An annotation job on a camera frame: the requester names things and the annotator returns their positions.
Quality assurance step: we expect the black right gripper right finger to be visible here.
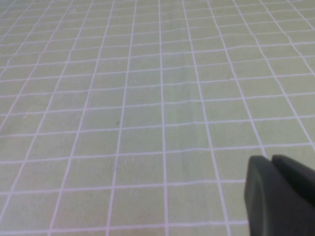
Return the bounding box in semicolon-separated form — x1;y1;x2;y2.
271;154;315;206

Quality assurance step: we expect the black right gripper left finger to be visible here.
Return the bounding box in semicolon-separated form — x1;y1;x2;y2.
243;155;315;236

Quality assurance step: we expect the green checked tablecloth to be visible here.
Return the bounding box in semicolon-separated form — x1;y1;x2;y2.
0;0;315;236

